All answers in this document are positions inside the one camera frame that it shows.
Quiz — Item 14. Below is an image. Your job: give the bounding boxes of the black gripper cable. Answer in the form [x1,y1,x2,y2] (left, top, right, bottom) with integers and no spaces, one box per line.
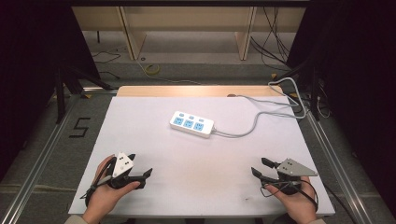
[259,178,358,224]
[79,158,117,200]

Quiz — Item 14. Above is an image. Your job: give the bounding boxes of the aluminium floor rail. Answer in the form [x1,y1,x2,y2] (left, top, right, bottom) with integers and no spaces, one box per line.
[0,92,82,224]
[305,111,376,224]

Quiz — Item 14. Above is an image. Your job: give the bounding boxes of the black curtain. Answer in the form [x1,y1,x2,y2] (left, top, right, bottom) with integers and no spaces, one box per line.
[0,0,101,183]
[285,0,396,216]

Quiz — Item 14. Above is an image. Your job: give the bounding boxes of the yellow tape roll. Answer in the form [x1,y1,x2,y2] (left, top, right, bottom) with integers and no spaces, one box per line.
[145,63,162,76]

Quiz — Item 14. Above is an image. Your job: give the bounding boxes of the beige wooden shelf unit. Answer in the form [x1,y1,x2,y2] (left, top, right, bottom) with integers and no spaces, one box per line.
[71,6,307,62]

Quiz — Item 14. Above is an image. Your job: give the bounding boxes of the bundle of black cables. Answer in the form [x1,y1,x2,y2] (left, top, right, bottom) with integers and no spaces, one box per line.
[249,6,297,73]

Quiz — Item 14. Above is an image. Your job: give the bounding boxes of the white table cover sheet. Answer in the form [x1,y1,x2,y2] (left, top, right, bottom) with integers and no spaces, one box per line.
[67,95,336,218]

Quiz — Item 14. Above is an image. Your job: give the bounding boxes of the white floor cable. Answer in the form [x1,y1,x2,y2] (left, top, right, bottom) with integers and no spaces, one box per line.
[135,58,203,86]

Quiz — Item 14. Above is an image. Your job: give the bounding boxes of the short aluminium rail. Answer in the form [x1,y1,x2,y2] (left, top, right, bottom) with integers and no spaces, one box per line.
[81,87,120,95]

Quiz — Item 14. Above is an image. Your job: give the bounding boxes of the thin black floor cable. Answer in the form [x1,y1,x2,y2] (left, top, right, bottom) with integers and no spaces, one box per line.
[91,49,121,81]

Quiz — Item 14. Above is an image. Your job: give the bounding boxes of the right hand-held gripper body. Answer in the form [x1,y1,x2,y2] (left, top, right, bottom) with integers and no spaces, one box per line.
[266,158,318,196]

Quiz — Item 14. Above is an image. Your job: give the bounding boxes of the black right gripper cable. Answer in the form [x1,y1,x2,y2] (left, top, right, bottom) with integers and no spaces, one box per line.
[259,178,358,224]

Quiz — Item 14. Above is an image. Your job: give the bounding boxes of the white power strip blue sockets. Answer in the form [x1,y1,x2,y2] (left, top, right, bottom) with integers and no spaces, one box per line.
[169,110,216,139]

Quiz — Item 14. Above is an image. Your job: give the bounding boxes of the wooden table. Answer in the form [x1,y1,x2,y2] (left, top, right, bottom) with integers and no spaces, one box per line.
[116,85,284,98]

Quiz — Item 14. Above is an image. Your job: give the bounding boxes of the black metal stand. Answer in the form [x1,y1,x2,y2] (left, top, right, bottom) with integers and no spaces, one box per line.
[273,59,322,121]
[53,60,115,125]

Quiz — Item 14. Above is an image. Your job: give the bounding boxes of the person's left hand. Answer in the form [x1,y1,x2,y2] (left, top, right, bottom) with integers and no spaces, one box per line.
[82,155,141,223]

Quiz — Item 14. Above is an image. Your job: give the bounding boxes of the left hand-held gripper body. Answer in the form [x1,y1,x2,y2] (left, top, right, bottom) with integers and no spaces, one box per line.
[106,151,147,190]

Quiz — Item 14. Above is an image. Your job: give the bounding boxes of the person's right hand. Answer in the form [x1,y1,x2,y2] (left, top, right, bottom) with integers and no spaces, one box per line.
[264,175,318,224]

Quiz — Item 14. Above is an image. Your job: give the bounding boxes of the grey power strip cable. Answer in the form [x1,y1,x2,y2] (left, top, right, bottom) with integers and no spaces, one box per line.
[212,77,309,139]

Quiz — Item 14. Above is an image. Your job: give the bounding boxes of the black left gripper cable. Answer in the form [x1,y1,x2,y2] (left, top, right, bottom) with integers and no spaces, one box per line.
[79,158,117,200]

